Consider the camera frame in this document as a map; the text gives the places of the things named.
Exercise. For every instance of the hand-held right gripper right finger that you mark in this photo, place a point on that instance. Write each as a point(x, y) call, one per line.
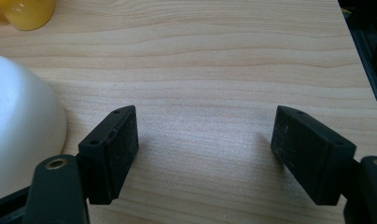
point(311, 155)

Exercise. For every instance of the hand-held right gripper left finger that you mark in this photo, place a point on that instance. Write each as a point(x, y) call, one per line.
point(107, 155)

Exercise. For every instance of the white bowl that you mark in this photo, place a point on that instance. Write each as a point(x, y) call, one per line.
point(18, 124)

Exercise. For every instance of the yellow plastic cup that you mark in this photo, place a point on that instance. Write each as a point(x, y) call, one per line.
point(28, 12)

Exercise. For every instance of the black metal frame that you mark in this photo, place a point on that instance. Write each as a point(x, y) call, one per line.
point(368, 46)

